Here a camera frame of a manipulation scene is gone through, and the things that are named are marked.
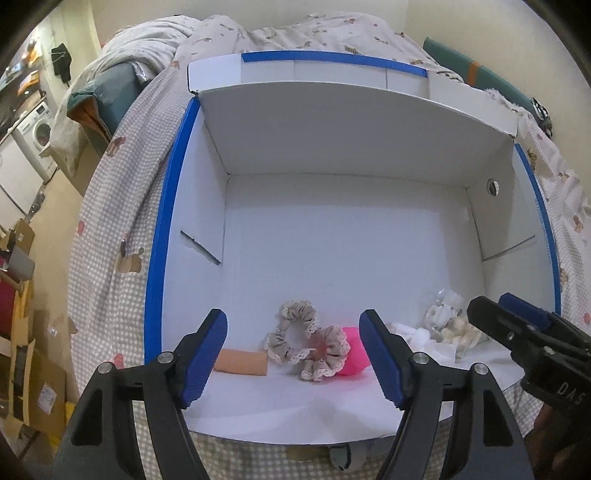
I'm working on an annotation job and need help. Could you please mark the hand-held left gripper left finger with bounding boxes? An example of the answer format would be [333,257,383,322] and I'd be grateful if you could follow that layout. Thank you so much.
[48,308,228,480]

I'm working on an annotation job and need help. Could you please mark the pink soft ball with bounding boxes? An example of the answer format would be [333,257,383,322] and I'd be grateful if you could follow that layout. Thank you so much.
[335,326,370,377]

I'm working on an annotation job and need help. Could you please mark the white sock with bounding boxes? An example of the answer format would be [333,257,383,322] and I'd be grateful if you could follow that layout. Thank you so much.
[385,320,458,363]

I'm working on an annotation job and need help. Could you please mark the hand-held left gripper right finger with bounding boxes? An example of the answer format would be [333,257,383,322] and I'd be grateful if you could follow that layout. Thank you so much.
[359,309,536,480]

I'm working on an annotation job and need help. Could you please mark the white item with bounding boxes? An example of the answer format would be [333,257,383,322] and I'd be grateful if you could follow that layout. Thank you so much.
[425,287,465,328]

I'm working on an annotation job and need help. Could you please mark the blue and white cardboard box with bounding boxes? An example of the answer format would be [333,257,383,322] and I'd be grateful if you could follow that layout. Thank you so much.
[144,50,563,455]

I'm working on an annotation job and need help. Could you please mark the cream fluffy sock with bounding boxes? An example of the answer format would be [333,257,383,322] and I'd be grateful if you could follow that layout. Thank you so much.
[436,316,490,358]

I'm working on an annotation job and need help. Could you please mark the peach sock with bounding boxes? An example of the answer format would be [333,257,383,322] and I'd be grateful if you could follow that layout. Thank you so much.
[213,349,269,377]

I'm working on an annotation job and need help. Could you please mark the black and white plush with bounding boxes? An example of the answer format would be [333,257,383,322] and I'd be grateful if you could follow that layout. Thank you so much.
[531,97,552,134]

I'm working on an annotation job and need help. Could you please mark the red crate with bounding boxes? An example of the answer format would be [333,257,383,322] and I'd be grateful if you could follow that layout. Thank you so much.
[0,272,21,337]

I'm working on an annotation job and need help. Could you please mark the open cardboard box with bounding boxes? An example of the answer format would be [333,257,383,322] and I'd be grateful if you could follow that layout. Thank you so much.
[0,218,37,282]

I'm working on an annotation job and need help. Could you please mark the grey-blue rolled sock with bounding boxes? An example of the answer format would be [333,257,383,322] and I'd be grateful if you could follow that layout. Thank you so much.
[329,444,370,472]

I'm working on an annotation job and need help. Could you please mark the white base cabinets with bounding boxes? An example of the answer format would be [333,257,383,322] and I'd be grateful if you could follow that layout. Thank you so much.
[0,134,31,217]

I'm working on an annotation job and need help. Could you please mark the white washing machine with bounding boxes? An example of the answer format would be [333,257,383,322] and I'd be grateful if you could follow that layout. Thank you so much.
[16,102,58,181]

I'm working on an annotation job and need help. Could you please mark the teal orange cushion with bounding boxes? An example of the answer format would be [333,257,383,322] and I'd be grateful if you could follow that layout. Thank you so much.
[67,62,148,144]

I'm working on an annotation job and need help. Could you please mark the cardboard boxes on floor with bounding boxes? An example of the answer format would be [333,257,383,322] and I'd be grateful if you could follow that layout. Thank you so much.
[9,339,68,432]

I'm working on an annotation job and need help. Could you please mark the black hanging garment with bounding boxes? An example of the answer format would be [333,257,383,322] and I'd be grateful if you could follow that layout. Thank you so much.
[50,43,72,86]

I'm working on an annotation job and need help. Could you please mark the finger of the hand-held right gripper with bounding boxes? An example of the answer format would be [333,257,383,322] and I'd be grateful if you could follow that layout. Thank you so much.
[499,292,561,330]
[466,296,550,352]

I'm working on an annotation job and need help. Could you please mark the beige lace scrunchie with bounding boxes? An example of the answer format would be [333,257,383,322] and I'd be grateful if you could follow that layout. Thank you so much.
[264,300,321,363]
[299,325,349,383]

